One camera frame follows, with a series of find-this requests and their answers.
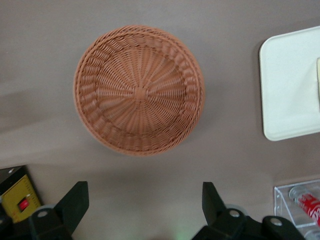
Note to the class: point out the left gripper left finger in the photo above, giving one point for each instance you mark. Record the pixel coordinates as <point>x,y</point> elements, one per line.
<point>67,215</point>

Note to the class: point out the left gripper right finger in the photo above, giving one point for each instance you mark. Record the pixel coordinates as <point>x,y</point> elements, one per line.
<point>220,220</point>

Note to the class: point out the brown round wicker basket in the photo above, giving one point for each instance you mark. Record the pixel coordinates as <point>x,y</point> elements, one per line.
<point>140,92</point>

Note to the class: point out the cream plastic tray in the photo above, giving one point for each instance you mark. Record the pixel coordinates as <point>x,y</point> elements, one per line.
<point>287,87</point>

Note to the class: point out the yellow box with red button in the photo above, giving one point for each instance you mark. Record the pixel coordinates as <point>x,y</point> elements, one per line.
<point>17,197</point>

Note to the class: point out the clear acrylic bottle rack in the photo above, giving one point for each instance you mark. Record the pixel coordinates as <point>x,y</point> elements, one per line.
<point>281,200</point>

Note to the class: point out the red cola bottle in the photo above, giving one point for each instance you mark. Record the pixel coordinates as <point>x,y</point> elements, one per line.
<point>310,205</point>

